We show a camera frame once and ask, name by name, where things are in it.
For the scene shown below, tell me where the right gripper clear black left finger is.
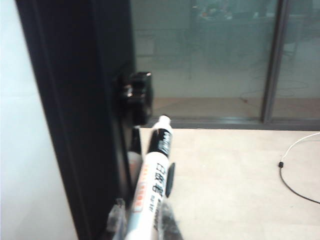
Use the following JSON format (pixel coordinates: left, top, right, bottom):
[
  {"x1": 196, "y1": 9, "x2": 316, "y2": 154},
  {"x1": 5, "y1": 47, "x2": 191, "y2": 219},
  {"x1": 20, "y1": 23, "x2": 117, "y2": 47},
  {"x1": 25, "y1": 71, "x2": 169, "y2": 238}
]
[{"x1": 107, "y1": 198, "x2": 126, "y2": 240}]

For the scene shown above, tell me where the grey metal partition frame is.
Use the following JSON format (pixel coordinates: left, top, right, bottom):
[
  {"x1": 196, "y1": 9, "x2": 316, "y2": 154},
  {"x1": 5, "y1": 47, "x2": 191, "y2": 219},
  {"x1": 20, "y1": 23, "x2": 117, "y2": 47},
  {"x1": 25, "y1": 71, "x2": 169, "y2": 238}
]
[{"x1": 261, "y1": 0, "x2": 291, "y2": 124}]

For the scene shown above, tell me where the white black whiteboard marker pen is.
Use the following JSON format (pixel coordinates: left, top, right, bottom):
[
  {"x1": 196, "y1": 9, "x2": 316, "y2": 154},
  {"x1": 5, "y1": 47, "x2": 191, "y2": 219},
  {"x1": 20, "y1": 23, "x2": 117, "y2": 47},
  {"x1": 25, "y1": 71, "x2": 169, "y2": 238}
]
[{"x1": 124, "y1": 114, "x2": 175, "y2": 240}]

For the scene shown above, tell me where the black pen holder clamp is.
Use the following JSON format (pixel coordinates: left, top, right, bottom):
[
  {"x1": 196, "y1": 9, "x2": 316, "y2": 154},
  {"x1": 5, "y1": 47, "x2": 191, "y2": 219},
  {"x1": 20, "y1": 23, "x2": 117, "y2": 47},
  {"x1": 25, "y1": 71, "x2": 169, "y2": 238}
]
[{"x1": 113, "y1": 71, "x2": 154, "y2": 126}]

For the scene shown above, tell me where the right gripper clear black right finger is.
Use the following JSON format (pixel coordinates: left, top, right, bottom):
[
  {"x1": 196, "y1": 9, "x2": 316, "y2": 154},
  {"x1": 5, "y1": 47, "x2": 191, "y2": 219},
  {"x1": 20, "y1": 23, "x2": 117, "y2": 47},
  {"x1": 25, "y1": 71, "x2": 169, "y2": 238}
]
[{"x1": 158, "y1": 199, "x2": 186, "y2": 240}]

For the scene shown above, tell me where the white and black thin cable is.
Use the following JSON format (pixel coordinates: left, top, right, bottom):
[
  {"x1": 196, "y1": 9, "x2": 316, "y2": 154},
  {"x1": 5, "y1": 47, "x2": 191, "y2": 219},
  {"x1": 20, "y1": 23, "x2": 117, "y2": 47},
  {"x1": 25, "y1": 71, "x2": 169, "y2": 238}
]
[{"x1": 277, "y1": 132, "x2": 320, "y2": 204}]

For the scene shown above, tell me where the large white glass whiteboard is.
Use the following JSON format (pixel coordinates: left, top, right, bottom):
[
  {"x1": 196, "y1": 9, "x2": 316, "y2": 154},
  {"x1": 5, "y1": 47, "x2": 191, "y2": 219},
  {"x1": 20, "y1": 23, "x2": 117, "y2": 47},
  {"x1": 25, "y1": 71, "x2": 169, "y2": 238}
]
[{"x1": 0, "y1": 0, "x2": 143, "y2": 240}]

